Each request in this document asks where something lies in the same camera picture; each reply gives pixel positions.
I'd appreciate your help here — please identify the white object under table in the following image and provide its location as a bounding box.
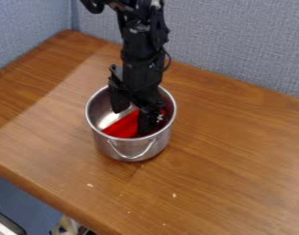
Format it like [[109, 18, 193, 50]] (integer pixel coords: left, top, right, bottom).
[[49, 216, 89, 235]]

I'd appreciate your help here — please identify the grey device under table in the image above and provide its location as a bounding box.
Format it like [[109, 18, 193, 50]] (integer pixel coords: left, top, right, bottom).
[[0, 213, 27, 235]]

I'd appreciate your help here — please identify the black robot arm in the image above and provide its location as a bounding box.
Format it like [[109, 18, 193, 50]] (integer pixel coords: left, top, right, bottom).
[[81, 0, 173, 136]]

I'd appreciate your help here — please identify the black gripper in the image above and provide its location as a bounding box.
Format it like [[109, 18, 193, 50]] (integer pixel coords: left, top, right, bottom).
[[107, 54, 169, 138]]

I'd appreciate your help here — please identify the red rectangular block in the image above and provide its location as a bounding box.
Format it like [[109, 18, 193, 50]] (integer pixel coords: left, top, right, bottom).
[[101, 109, 170, 140]]

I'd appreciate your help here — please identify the stainless steel pot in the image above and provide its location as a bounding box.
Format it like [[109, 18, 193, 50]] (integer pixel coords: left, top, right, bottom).
[[86, 86, 177, 162]]

